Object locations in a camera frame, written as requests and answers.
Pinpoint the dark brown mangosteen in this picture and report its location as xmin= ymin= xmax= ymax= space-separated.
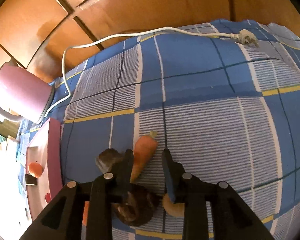
xmin=112 ymin=184 xmax=163 ymax=227

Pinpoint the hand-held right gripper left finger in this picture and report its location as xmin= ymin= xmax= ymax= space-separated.
xmin=19 ymin=149 xmax=134 ymax=240

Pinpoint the small yellow potato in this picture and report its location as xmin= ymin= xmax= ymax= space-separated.
xmin=162 ymin=192 xmax=185 ymax=217

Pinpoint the long eggplant piece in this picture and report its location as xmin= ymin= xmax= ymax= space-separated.
xmin=95 ymin=149 xmax=125 ymax=173

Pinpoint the wooden wardrobe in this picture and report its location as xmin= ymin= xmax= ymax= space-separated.
xmin=0 ymin=0 xmax=300 ymax=85

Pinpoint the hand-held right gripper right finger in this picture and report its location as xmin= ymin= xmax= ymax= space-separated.
xmin=161 ymin=149 xmax=275 ymax=240

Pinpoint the pink tray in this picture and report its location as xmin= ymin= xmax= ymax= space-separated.
xmin=26 ymin=117 xmax=63 ymax=222

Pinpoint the carrot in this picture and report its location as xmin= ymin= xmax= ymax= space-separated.
xmin=129 ymin=130 xmax=158 ymax=183

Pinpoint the pink electric kettle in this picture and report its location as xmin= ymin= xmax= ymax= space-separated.
xmin=0 ymin=62 xmax=55 ymax=124

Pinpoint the short eggplant piece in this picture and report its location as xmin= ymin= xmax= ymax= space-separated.
xmin=25 ymin=174 xmax=38 ymax=187

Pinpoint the orange with stem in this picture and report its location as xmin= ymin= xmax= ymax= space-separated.
xmin=28 ymin=161 xmax=43 ymax=178

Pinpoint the white power cord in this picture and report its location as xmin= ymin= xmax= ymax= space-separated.
xmin=44 ymin=27 xmax=260 ymax=117

